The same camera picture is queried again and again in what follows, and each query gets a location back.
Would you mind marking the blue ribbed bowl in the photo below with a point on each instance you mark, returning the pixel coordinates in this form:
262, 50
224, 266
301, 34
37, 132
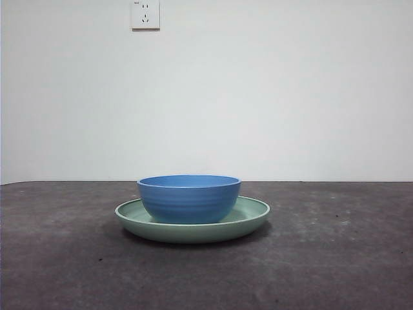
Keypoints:
190, 203

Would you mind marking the green round plate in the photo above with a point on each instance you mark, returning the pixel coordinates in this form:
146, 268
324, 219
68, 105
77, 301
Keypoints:
193, 232

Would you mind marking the grey table mat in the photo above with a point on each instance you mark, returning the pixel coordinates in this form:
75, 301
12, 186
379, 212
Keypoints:
206, 277

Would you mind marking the white wall socket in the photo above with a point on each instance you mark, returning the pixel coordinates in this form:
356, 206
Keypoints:
146, 16

